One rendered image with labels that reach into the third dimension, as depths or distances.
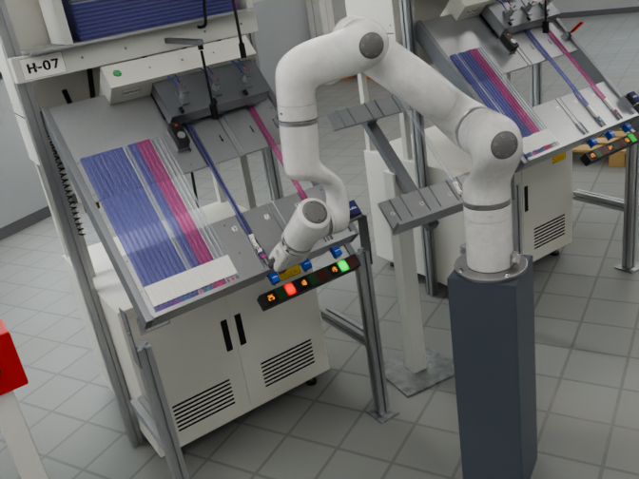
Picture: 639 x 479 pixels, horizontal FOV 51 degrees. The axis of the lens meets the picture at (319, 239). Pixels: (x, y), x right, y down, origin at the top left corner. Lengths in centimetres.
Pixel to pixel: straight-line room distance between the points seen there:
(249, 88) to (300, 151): 68
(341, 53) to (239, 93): 75
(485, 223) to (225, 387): 113
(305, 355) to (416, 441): 51
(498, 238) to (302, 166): 53
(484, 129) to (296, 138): 43
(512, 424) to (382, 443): 54
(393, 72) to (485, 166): 31
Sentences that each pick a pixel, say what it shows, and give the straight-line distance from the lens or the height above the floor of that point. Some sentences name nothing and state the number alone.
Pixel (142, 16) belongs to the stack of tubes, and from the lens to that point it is 216.
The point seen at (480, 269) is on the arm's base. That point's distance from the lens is 179.
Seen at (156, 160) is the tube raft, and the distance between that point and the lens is 204.
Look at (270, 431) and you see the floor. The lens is 250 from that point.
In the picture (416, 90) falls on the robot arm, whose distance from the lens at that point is 158.
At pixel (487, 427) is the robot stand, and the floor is 24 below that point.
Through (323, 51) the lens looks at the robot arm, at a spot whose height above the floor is 133.
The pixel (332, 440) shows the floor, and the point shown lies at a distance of 241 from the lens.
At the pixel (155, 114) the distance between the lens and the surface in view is 215.
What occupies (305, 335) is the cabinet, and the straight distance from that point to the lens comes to 250.
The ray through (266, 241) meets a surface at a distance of 198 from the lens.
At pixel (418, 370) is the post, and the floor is 2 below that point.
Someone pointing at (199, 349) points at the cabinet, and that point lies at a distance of 230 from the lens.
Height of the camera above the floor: 154
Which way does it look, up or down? 23 degrees down
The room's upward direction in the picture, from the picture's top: 9 degrees counter-clockwise
